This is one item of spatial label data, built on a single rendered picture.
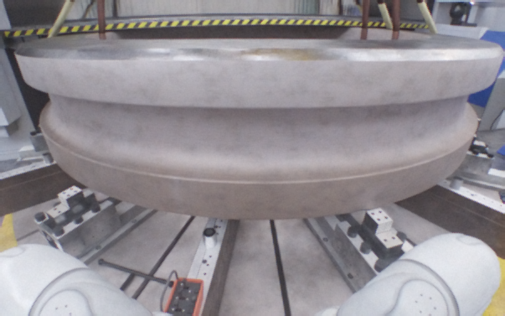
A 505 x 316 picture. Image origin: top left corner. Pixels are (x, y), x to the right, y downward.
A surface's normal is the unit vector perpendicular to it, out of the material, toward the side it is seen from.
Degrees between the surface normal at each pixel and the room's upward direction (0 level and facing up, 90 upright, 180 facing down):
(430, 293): 26
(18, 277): 17
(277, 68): 90
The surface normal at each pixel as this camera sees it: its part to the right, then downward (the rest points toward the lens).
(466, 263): 0.13, -0.71
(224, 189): -0.09, 0.48
